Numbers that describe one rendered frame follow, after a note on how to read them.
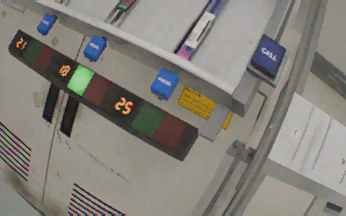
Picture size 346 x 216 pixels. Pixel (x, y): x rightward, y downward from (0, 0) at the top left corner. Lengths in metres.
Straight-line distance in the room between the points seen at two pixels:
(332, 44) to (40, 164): 1.69
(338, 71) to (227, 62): 2.03
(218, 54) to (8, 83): 0.67
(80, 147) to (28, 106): 0.16
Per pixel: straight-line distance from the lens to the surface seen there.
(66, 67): 1.28
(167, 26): 1.27
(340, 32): 3.21
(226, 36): 1.27
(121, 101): 1.25
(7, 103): 1.83
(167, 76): 1.24
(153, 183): 1.71
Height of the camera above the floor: 1.28
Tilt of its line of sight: 29 degrees down
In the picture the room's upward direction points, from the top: 23 degrees clockwise
